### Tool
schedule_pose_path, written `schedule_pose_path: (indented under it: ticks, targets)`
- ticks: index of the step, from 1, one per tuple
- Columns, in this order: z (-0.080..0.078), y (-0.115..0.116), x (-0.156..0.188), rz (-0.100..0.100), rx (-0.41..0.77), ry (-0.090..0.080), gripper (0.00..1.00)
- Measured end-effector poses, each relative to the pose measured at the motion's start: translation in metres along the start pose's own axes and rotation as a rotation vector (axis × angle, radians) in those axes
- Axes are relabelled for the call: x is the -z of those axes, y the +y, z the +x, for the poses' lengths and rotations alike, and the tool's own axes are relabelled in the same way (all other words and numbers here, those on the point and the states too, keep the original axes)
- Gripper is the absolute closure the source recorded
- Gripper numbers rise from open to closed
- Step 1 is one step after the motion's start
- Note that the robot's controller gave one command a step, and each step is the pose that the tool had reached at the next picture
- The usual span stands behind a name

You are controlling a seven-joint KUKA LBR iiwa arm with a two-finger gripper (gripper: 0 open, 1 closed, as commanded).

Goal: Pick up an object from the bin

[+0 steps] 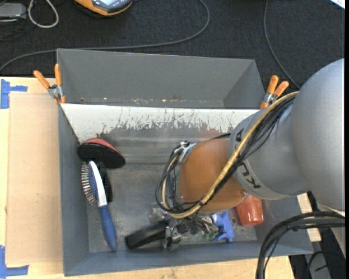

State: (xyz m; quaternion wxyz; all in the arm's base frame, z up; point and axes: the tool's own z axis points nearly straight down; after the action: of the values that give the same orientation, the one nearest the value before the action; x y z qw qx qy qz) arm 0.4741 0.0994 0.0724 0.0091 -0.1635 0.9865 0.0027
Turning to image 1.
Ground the black flat object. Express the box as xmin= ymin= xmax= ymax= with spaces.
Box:
xmin=124 ymin=221 xmax=169 ymax=250

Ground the blue and white hairbrush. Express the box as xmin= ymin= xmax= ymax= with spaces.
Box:
xmin=80 ymin=159 xmax=119 ymax=252

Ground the grey metal bin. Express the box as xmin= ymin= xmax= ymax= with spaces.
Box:
xmin=55 ymin=48 xmax=315 ymax=277

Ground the blue plastic object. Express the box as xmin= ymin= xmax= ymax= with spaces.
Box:
xmin=213 ymin=210 xmax=235 ymax=243

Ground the red and black disc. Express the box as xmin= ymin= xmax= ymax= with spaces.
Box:
xmin=76 ymin=138 xmax=126 ymax=170

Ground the clear plastic packet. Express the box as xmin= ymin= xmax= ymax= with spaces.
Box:
xmin=149 ymin=206 xmax=171 ymax=223

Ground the orange translucent bottle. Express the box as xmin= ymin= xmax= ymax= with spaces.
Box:
xmin=235 ymin=194 xmax=265 ymax=227

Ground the brown cardboard board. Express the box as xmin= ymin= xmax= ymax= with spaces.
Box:
xmin=5 ymin=92 xmax=64 ymax=266

